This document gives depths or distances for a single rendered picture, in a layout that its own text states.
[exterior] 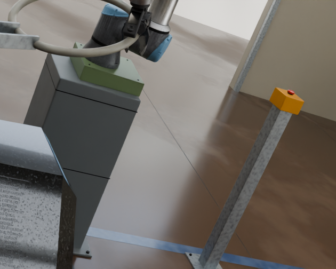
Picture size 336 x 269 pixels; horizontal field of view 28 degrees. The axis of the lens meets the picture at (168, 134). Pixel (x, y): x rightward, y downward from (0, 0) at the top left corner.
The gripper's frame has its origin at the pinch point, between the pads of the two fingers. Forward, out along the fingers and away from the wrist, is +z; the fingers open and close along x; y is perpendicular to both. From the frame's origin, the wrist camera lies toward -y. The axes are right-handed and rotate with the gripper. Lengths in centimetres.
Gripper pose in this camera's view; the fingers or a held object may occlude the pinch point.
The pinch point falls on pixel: (133, 52)
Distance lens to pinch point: 248.8
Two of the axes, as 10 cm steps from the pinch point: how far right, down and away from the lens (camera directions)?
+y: 2.5, -5.7, 7.8
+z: -1.2, 7.8, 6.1
